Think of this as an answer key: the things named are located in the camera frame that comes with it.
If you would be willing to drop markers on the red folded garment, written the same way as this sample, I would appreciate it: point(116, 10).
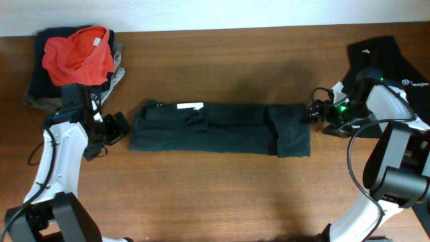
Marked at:
point(84, 57)

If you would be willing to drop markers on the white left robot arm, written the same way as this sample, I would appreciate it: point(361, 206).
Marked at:
point(76, 131)

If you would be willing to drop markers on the grey folded garment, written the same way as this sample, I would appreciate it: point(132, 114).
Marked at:
point(51, 104)

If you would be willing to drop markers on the dark green Nike t-shirt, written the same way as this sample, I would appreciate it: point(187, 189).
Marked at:
point(264, 129)

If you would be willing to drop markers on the black garment with white logo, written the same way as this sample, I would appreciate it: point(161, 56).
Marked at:
point(383, 53)

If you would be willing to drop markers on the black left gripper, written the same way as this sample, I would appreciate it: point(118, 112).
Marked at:
point(115, 132)

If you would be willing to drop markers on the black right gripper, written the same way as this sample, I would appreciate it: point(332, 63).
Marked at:
point(327, 106)

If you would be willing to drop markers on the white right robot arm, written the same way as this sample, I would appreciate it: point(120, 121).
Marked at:
point(396, 176)

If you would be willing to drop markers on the navy folded garment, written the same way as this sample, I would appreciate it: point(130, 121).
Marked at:
point(41, 84)

